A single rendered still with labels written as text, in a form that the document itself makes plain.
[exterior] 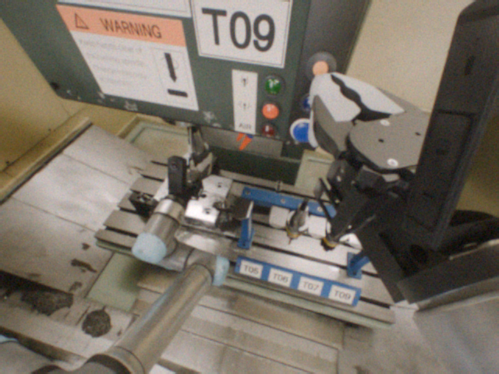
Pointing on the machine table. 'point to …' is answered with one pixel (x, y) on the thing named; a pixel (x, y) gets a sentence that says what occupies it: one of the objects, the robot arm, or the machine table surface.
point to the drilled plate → (193, 214)
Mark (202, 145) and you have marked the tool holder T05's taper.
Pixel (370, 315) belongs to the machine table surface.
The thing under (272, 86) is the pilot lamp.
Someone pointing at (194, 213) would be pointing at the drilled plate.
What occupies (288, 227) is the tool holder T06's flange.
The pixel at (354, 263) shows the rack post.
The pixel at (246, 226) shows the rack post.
